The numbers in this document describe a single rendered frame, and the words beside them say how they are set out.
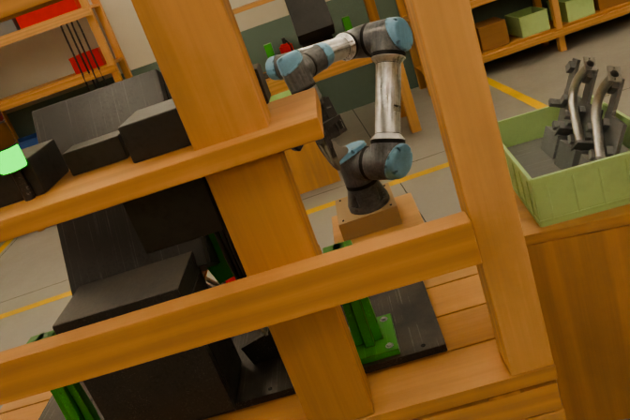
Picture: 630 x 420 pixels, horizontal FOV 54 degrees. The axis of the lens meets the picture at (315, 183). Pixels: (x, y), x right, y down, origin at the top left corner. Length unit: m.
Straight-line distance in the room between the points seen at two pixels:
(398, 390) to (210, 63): 0.81
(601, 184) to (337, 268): 1.13
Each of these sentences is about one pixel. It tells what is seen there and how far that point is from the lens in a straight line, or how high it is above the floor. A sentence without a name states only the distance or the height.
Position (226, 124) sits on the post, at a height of 1.57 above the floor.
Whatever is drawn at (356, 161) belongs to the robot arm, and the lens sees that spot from 2.07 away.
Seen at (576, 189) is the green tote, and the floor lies 0.89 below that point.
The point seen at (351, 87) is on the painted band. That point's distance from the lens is 7.22.
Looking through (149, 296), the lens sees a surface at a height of 1.24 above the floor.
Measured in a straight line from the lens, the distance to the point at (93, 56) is 6.67.
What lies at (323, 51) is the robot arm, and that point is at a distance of 1.81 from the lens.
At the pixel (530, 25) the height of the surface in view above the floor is 0.37.
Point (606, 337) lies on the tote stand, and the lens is 2.30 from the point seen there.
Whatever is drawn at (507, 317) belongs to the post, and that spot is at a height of 1.02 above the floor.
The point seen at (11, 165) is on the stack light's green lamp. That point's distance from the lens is 1.25.
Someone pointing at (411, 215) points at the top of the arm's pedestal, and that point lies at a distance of 2.21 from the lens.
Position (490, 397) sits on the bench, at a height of 0.85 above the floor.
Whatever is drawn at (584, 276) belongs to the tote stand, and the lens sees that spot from 2.15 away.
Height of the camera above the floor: 1.79
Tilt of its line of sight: 20 degrees down
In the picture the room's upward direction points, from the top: 20 degrees counter-clockwise
